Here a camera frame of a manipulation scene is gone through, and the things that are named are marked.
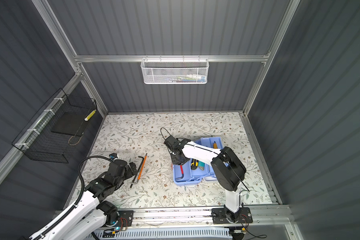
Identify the black hex key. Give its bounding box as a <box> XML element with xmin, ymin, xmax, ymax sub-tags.
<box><xmin>130</xmin><ymin>156</ymin><xmax>144</xmax><ymax>189</ymax></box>

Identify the orange handled tool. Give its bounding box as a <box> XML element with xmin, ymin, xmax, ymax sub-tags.
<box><xmin>138</xmin><ymin>153</ymin><xmax>148</xmax><ymax>181</ymax></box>

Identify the red handled tool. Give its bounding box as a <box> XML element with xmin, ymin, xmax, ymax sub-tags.
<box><xmin>175</xmin><ymin>165</ymin><xmax>184</xmax><ymax>182</ymax></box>

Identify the yellow black utility knife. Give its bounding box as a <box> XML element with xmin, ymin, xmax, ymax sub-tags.
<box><xmin>191</xmin><ymin>159</ymin><xmax>199</xmax><ymax>171</ymax></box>

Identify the white blue plastic toolbox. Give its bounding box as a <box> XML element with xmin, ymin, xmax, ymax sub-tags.
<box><xmin>172</xmin><ymin>137</ymin><xmax>224</xmax><ymax>186</ymax></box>

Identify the teal handled tool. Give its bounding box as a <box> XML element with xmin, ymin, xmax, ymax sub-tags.
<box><xmin>198</xmin><ymin>161</ymin><xmax>205</xmax><ymax>171</ymax></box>

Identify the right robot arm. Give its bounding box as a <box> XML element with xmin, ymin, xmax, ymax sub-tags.
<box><xmin>164</xmin><ymin>135</ymin><xmax>253</xmax><ymax>224</ymax></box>

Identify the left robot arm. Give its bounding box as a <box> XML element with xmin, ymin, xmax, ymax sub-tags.
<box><xmin>29</xmin><ymin>154</ymin><xmax>138</xmax><ymax>240</ymax></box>

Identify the yellow marker in basket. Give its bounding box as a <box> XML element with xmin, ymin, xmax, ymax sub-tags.
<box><xmin>84</xmin><ymin>110</ymin><xmax>97</xmax><ymax>122</ymax></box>

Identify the black pad in basket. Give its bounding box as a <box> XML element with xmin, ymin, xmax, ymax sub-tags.
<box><xmin>51</xmin><ymin>113</ymin><xmax>89</xmax><ymax>137</ymax></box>

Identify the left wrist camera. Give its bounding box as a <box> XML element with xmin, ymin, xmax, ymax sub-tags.
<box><xmin>109</xmin><ymin>153</ymin><xmax>119</xmax><ymax>161</ymax></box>

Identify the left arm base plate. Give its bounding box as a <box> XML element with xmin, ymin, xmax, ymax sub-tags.
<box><xmin>103</xmin><ymin>211</ymin><xmax>134</xmax><ymax>228</ymax></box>

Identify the white perforated cable duct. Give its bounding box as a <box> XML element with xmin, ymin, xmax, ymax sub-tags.
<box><xmin>95</xmin><ymin>227</ymin><xmax>233</xmax><ymax>240</ymax></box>

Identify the black wire basket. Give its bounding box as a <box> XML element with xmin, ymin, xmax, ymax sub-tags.
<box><xmin>12</xmin><ymin>91</ymin><xmax>97</xmax><ymax>164</ymax></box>

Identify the white wire mesh basket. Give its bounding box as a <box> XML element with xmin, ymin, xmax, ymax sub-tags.
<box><xmin>141</xmin><ymin>60</ymin><xmax>210</xmax><ymax>85</ymax></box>

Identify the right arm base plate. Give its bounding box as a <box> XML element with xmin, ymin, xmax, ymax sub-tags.
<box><xmin>211</xmin><ymin>207</ymin><xmax>253</xmax><ymax>225</ymax></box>

